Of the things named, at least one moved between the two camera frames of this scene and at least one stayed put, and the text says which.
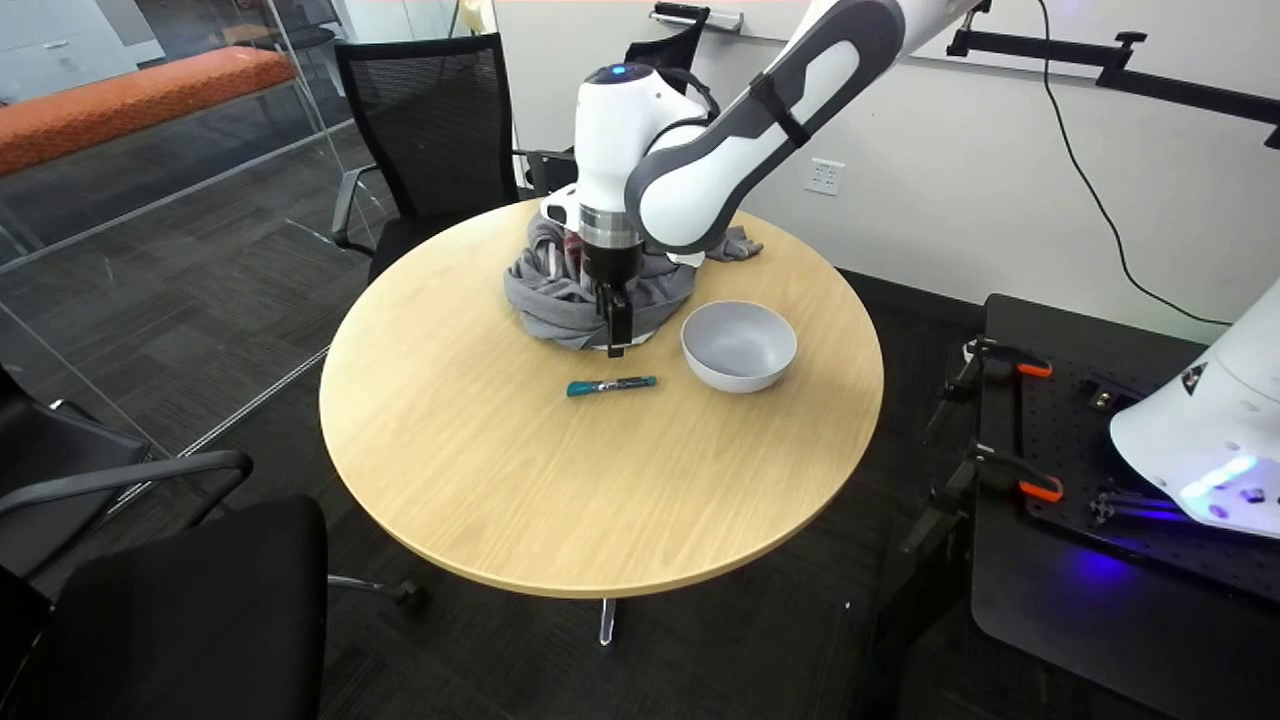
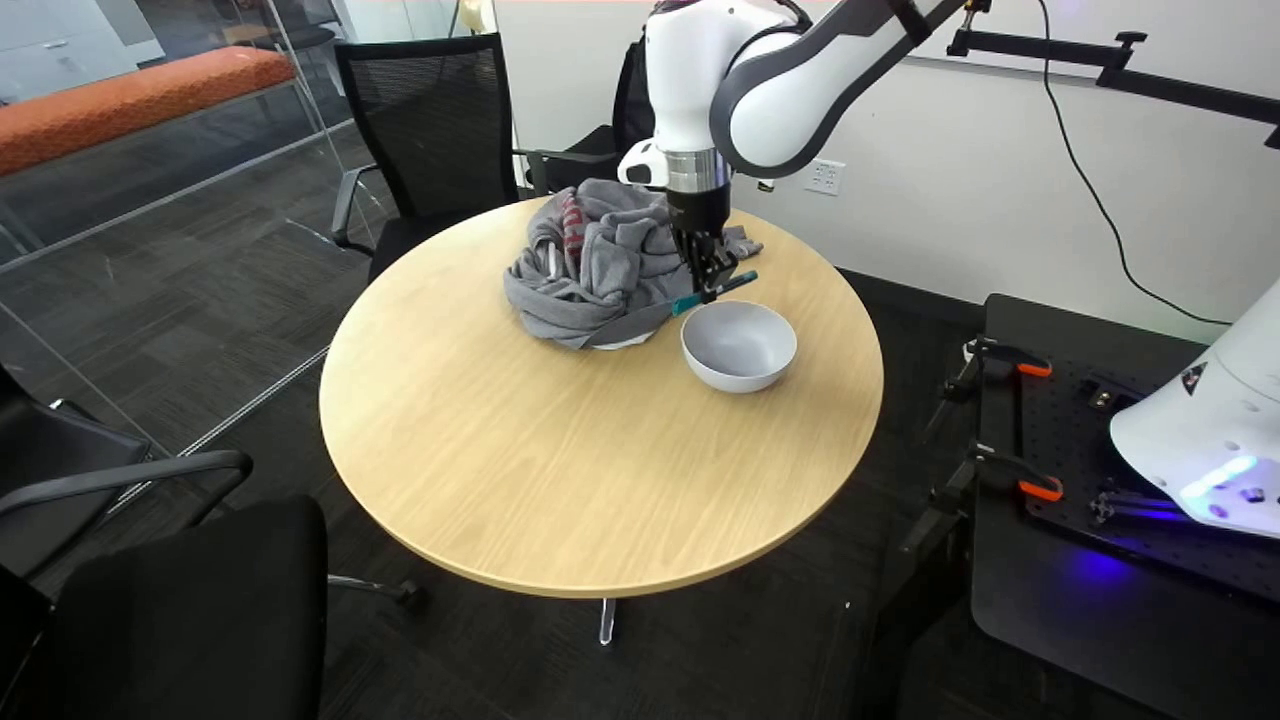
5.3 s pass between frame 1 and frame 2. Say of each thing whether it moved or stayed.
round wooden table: stayed
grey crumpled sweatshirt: stayed
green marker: moved
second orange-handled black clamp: stayed
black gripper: moved
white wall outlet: stayed
